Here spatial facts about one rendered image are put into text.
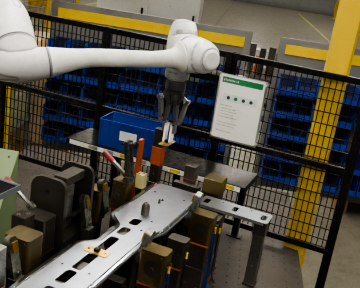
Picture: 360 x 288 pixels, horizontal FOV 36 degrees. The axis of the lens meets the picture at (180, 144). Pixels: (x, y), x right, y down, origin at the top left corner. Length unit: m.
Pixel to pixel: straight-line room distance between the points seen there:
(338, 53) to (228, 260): 1.00
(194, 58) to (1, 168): 0.99
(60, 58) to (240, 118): 1.02
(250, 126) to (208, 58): 0.82
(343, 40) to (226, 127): 0.64
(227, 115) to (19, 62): 1.11
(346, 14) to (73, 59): 1.17
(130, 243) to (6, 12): 0.84
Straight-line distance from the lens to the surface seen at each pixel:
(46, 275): 1.66
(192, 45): 1.79
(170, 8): 8.68
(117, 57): 1.81
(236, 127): 2.54
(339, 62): 2.44
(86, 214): 1.92
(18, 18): 1.87
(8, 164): 2.36
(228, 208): 2.22
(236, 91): 2.51
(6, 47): 1.81
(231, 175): 2.48
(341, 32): 2.43
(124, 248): 1.82
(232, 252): 2.54
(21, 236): 1.68
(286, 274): 2.47
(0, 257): 1.57
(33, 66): 1.79
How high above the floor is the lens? 1.89
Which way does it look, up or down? 18 degrees down
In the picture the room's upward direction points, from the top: 9 degrees clockwise
